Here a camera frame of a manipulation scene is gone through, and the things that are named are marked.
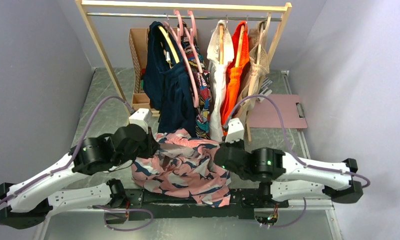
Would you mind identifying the pink patterned shorts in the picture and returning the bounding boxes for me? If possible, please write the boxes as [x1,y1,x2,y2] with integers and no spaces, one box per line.
[131,128,231,208]

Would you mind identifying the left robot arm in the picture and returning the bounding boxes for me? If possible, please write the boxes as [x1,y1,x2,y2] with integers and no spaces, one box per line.
[0,124,159,230]

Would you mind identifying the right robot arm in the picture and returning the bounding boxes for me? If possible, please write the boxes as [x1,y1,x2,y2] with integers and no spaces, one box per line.
[214,141,364,207]

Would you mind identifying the orange shorts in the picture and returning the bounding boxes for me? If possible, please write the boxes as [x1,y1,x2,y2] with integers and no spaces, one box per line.
[220,21,251,127]

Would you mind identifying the wooden hanger in orange shorts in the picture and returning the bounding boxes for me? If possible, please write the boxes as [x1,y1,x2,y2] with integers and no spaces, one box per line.
[232,21,249,67]

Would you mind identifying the pink plastic hanger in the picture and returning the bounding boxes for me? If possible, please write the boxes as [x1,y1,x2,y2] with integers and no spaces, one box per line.
[164,9,199,108]
[187,10,203,74]

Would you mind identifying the yellow hanger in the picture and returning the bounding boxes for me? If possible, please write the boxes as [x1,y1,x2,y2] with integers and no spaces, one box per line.
[158,26,180,64]

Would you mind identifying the wooden hanger in beige garment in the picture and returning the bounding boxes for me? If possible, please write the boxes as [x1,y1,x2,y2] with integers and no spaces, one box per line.
[248,14,271,96]

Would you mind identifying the wooden hanger in white garment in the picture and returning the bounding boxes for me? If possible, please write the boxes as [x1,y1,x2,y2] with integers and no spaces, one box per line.
[219,21,226,65]

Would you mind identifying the pink clipboard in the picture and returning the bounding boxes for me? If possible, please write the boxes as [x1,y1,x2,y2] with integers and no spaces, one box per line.
[248,94,308,129]

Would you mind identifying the navy blue garment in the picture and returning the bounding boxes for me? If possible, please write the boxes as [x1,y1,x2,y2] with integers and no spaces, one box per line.
[143,21,196,137]

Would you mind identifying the colourful patterned garment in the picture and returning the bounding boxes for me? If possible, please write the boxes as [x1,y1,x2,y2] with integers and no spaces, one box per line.
[181,22,212,139]

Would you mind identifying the white garment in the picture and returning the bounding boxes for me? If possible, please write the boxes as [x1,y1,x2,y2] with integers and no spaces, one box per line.
[207,20,234,142]

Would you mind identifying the beige garment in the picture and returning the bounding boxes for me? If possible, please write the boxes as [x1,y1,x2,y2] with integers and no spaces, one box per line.
[237,21,270,102]

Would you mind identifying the metal hanging rod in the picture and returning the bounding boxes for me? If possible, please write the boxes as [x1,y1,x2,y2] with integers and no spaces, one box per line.
[86,12,268,21]

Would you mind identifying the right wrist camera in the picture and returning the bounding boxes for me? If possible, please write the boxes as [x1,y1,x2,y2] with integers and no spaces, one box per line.
[225,117,245,143]

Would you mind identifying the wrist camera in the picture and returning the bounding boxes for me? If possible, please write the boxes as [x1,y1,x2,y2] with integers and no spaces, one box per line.
[225,117,245,143]
[128,108,152,133]

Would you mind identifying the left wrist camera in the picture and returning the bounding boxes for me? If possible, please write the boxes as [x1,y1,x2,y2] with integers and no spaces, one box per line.
[128,108,152,133]

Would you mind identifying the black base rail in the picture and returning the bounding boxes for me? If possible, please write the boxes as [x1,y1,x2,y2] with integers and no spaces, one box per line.
[119,188,289,220]

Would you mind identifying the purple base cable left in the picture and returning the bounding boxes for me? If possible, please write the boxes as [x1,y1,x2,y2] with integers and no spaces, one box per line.
[93,205,154,232]

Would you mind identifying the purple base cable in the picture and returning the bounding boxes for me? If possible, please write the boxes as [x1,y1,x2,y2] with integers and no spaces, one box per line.
[259,197,308,230]
[93,205,154,232]

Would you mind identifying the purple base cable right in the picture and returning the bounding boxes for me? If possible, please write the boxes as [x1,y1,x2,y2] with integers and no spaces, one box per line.
[259,197,308,230]

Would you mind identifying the wooden clothes rack frame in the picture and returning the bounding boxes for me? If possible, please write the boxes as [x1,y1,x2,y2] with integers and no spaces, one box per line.
[74,0,293,143]

